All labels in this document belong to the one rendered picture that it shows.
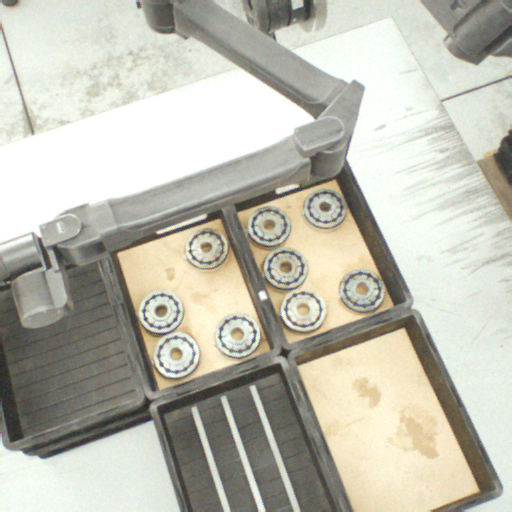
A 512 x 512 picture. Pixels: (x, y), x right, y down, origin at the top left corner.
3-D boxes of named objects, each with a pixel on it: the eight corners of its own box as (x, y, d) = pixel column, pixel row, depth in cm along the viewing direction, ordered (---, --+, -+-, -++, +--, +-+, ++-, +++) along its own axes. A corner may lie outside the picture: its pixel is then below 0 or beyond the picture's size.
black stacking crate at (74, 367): (-13, 294, 161) (-32, 278, 150) (107, 254, 163) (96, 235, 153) (24, 457, 147) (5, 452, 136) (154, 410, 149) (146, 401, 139)
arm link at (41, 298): (91, 235, 100) (76, 210, 92) (115, 304, 96) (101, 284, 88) (13, 264, 99) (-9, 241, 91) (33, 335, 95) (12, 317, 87)
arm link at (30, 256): (48, 238, 98) (36, 221, 93) (61, 279, 96) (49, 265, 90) (2, 255, 97) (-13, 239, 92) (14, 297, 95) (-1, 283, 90)
